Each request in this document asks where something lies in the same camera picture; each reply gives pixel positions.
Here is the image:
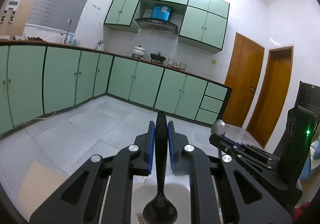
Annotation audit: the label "silver metal spoon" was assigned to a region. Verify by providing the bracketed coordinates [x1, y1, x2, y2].
[210, 119, 226, 137]

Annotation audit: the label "black plastic spoon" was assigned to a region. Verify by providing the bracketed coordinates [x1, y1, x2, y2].
[143, 111, 178, 223]

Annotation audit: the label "green lower kitchen cabinets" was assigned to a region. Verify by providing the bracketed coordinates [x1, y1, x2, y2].
[1, 40, 232, 133]

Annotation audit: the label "green kitchen cabinets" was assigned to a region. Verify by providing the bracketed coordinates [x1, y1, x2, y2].
[104, 0, 230, 54]
[1, 40, 232, 133]

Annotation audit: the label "green upper kitchen cabinets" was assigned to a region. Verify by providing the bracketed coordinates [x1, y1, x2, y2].
[104, 0, 230, 54]

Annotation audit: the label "chrome kitchen faucet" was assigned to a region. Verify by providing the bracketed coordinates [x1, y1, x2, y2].
[61, 18, 72, 44]

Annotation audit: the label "black equipment stand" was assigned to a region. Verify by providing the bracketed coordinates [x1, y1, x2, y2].
[273, 81, 319, 186]

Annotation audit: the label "white plastic utensil holder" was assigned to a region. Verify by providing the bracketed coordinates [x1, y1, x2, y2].
[132, 176, 192, 224]

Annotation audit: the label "brown wooden door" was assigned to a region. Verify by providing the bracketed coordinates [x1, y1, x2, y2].
[222, 33, 265, 127]
[246, 46, 293, 147]

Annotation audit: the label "black wok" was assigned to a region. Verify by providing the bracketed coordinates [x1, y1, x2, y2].
[150, 51, 166, 64]

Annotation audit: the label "white ceramic pot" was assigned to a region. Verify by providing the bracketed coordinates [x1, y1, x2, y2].
[132, 45, 145, 59]

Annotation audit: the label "black range hood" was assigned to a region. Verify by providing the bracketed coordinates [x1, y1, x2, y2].
[135, 5, 178, 35]

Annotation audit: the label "white wall heater controller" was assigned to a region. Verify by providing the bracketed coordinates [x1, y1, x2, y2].
[1, 0, 20, 23]

